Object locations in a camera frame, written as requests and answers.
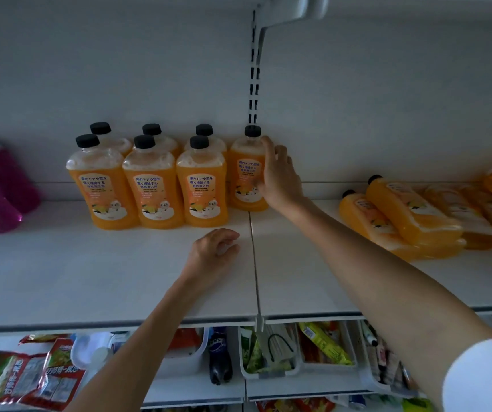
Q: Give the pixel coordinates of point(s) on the person's right hand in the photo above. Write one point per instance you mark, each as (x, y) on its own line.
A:
(282, 184)

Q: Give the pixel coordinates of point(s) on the person's left hand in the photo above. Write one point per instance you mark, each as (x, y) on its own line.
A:
(207, 259)

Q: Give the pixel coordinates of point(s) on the person's right thumb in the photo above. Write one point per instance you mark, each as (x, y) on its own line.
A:
(268, 156)

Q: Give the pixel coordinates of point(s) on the person's left thumb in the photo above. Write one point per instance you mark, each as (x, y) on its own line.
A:
(229, 250)

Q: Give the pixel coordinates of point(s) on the orange cleaner bottle black cap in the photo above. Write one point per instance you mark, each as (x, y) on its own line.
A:
(246, 175)

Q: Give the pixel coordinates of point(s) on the person's right forearm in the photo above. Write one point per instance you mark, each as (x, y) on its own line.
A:
(379, 278)

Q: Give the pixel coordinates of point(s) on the person's left forearm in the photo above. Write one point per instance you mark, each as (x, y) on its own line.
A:
(143, 347)

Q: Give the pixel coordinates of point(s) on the white shelf board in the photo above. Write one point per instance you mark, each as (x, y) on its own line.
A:
(314, 287)
(78, 274)
(186, 388)

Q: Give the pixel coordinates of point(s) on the row of orange bottles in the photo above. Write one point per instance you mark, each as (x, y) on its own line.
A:
(151, 188)

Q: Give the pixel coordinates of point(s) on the orange snack packet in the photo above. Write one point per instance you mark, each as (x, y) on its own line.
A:
(184, 338)

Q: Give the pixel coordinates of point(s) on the green snack packet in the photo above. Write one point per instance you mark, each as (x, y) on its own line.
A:
(252, 351)

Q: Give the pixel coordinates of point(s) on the dark soda bottle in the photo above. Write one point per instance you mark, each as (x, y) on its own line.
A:
(220, 356)

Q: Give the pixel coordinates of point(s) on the white plastic bin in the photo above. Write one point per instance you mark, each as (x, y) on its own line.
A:
(349, 338)
(370, 381)
(271, 373)
(194, 358)

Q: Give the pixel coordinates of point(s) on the yellow snack packet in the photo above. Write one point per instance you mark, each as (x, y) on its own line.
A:
(327, 345)

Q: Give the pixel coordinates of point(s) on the white lower shelf board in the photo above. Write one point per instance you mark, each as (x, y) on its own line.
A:
(186, 388)

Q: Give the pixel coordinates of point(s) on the pile of orange bottles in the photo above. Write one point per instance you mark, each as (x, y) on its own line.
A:
(417, 218)

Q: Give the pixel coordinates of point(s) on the red snack packet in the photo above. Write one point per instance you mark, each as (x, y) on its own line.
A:
(59, 381)
(1, 377)

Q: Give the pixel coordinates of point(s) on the white sleeve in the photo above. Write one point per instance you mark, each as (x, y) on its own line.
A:
(486, 377)

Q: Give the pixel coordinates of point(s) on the slotted shelf upright rail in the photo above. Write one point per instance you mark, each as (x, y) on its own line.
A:
(253, 81)

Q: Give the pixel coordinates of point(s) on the white shelf bracket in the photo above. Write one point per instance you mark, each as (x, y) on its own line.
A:
(289, 12)

